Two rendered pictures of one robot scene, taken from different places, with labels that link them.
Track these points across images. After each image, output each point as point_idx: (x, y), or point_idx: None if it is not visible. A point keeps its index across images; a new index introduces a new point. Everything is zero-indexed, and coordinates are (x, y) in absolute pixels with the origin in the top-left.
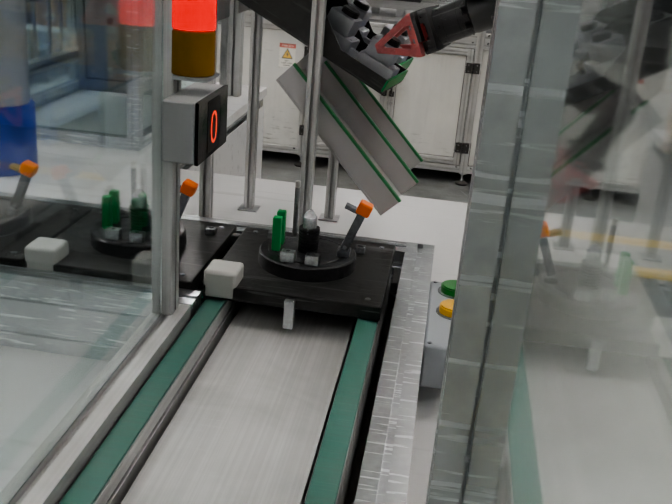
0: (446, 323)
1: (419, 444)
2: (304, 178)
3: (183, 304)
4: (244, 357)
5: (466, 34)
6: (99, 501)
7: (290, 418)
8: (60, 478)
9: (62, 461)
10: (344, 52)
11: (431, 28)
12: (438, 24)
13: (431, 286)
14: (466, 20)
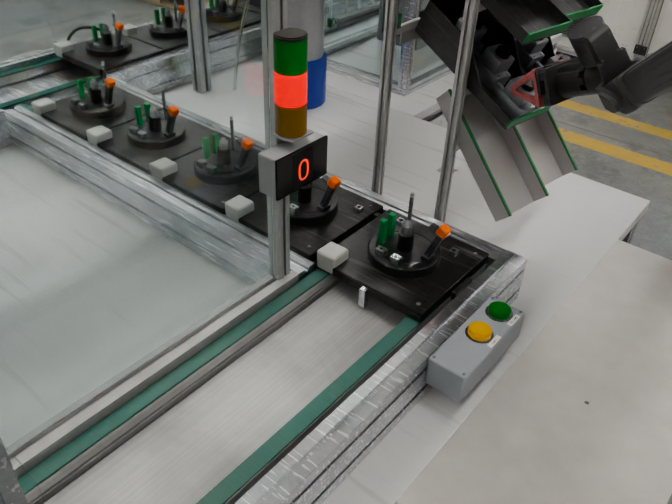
0: (464, 342)
1: (404, 425)
2: (441, 180)
3: (294, 272)
4: (318, 321)
5: (583, 94)
6: (148, 408)
7: (308, 382)
8: (130, 389)
9: (139, 377)
10: (483, 89)
11: (549, 86)
12: (559, 82)
13: (485, 301)
14: (581, 84)
